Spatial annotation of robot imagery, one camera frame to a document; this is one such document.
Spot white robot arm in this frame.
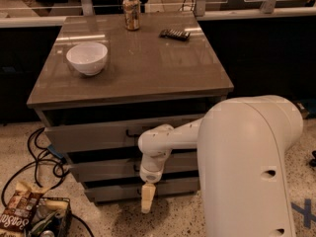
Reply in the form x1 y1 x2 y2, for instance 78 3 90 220
138 95 303 237

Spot brown chip bag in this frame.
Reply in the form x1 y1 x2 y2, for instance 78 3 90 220
0 181 48 237

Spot black remote control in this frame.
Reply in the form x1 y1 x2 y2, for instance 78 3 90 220
159 29 190 41

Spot silver can in basket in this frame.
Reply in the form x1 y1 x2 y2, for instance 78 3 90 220
39 230 55 237

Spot blue power plug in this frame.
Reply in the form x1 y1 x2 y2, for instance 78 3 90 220
47 144 65 160

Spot grey drawer cabinet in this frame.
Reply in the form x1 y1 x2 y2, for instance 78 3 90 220
28 12 233 192

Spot black floor cables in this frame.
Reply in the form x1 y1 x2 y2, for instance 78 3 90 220
0 126 96 237

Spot orange soda can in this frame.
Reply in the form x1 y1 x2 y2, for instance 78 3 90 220
122 0 140 31

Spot white ceramic bowl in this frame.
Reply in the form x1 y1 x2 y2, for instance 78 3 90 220
66 41 109 76

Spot grey drawer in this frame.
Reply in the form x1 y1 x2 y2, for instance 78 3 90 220
45 114 202 153
85 177 199 203
70 151 198 183

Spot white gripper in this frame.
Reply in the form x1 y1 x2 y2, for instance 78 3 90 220
139 164 163 213

